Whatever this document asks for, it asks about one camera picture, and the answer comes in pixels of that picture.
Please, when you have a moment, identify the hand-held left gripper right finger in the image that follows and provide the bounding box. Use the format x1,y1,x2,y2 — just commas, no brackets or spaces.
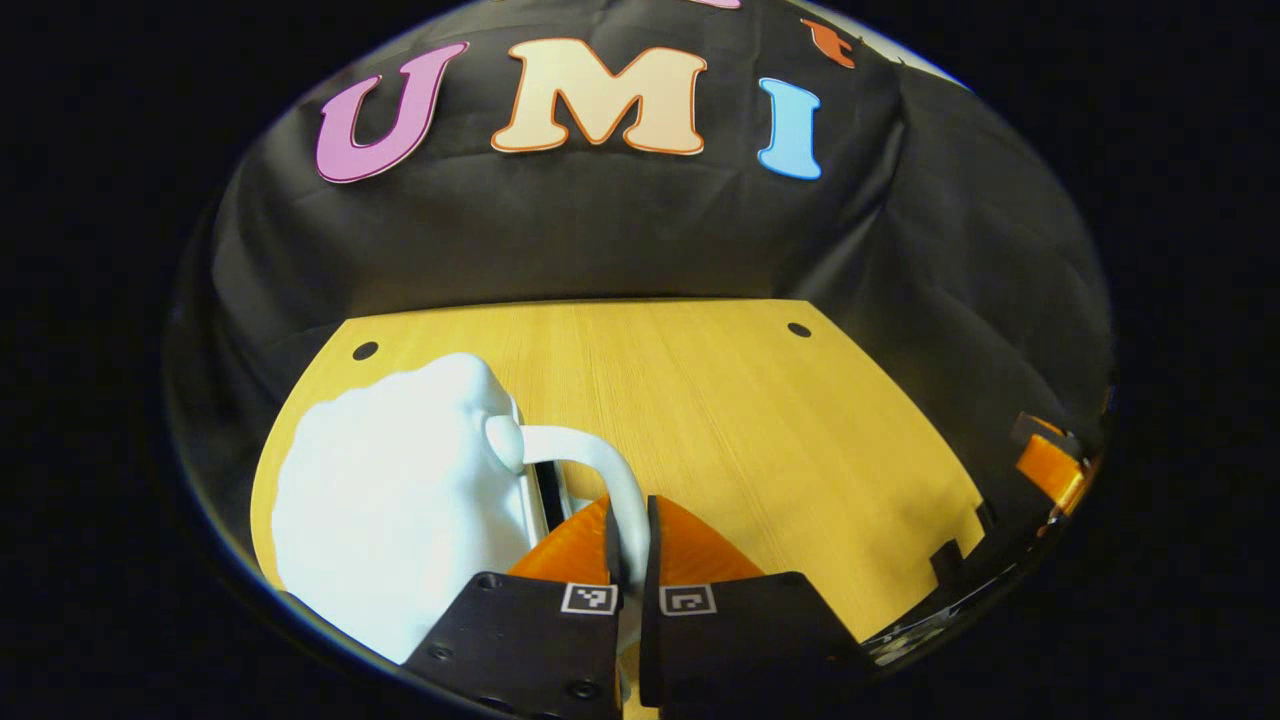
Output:
638,493,878,713

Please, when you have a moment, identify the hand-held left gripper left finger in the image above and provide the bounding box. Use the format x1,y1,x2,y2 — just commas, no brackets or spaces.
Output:
403,495,623,720

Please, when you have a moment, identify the white suitcase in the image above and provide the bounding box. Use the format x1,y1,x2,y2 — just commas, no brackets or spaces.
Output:
268,352,653,667

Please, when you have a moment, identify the black backdrop cloth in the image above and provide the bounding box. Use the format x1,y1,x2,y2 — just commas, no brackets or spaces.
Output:
165,0,1116,561

